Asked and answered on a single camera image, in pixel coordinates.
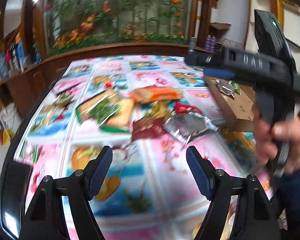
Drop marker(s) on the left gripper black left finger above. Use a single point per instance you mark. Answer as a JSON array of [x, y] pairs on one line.
[[45, 218]]

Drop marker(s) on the colourful fruit pattern tablecloth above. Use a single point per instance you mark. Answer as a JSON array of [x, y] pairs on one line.
[[149, 191]]

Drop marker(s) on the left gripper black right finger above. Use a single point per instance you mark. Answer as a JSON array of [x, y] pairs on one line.
[[254, 216]]

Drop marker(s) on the brown cardboard box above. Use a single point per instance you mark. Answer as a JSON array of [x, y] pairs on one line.
[[237, 111]]

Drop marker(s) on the dark wooden sideboard cabinet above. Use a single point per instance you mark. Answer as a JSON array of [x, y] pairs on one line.
[[25, 88]]

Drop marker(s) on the orange cracker package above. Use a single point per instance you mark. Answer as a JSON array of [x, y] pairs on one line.
[[152, 94]]

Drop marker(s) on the silver wrapper in box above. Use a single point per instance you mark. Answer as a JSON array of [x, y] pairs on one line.
[[225, 88]]

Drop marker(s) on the red small snack packet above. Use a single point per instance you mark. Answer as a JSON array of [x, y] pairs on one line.
[[181, 108]]

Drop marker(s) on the silver foil snack packet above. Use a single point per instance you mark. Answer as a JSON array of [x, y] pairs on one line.
[[188, 127]]

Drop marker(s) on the dark red snack packet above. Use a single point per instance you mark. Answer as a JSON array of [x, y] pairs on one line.
[[148, 127]]

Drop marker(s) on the grey black cylindrical device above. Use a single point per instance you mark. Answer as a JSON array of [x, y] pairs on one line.
[[192, 44]]

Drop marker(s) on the green pea snack packet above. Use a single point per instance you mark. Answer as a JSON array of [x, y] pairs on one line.
[[235, 86]]

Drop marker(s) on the yellow green cracker package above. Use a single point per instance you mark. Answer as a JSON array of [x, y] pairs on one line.
[[110, 111]]

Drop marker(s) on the large floral wall painting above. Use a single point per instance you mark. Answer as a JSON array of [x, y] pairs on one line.
[[76, 24]]

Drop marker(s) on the person's right hand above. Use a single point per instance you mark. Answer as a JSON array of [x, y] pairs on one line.
[[265, 135]]

